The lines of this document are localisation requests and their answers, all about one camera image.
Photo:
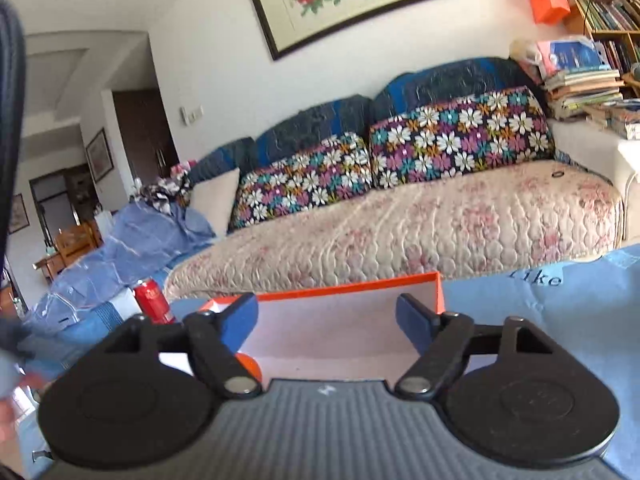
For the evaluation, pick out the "small framed picture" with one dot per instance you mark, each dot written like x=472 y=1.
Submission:
x=99 y=156

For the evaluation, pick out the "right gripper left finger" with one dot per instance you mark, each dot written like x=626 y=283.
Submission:
x=214 y=339

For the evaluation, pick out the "blue striped bedsheet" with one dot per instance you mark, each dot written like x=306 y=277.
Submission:
x=142 y=242

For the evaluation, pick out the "wooden bookshelf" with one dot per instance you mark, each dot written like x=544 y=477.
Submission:
x=614 y=24

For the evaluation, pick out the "sofa with quilted cover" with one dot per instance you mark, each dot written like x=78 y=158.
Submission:
x=511 y=218

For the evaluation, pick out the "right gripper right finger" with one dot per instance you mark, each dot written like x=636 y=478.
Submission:
x=442 y=342

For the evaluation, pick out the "stack of books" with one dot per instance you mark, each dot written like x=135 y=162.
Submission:
x=569 y=91

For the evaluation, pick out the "floral cushion left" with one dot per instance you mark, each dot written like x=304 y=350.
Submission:
x=337 y=169

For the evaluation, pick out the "blue tablecloth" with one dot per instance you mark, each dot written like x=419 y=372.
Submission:
x=549 y=392

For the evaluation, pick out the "person's hand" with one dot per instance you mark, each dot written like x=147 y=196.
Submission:
x=9 y=413

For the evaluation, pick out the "red soda can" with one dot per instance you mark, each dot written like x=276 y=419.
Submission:
x=152 y=302

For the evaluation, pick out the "white wall switch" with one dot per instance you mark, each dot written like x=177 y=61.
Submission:
x=190 y=116

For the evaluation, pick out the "floral cushion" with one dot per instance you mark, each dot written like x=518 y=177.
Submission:
x=337 y=169
x=466 y=135

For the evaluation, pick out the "cream pillow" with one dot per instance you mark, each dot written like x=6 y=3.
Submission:
x=214 y=200

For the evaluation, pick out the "floral cushion right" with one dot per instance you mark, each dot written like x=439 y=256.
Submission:
x=466 y=135

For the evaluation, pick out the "orange cardboard box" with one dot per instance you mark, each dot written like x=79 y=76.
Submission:
x=346 y=332

